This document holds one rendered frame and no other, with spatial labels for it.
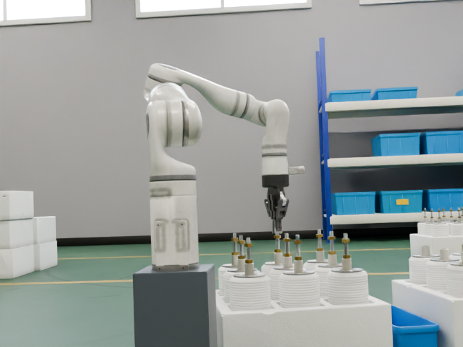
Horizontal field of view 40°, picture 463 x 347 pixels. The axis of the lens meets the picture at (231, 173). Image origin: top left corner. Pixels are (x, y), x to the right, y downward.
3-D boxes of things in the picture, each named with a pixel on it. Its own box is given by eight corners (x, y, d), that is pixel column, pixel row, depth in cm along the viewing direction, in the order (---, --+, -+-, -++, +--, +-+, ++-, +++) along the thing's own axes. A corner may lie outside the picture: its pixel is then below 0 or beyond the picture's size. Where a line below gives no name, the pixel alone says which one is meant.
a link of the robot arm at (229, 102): (242, 85, 175) (233, 113, 177) (149, 58, 167) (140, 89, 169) (251, 91, 167) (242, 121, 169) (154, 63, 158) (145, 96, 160)
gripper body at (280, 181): (256, 173, 177) (258, 207, 177) (267, 172, 169) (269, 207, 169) (281, 173, 180) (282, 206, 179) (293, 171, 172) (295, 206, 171)
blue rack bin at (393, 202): (373, 213, 639) (372, 191, 640) (411, 211, 637) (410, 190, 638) (382, 213, 589) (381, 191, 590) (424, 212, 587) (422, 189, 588)
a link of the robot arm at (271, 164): (306, 173, 172) (306, 151, 173) (268, 174, 169) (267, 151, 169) (293, 175, 181) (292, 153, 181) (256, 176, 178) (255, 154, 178)
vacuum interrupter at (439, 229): (453, 255, 364) (450, 208, 365) (440, 256, 359) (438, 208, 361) (441, 254, 372) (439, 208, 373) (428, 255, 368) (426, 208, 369)
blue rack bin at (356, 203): (331, 214, 645) (329, 193, 646) (368, 213, 642) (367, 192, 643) (335, 215, 595) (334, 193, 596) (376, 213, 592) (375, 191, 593)
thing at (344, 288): (374, 351, 146) (371, 272, 147) (332, 352, 146) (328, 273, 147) (367, 342, 155) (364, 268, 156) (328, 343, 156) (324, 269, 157)
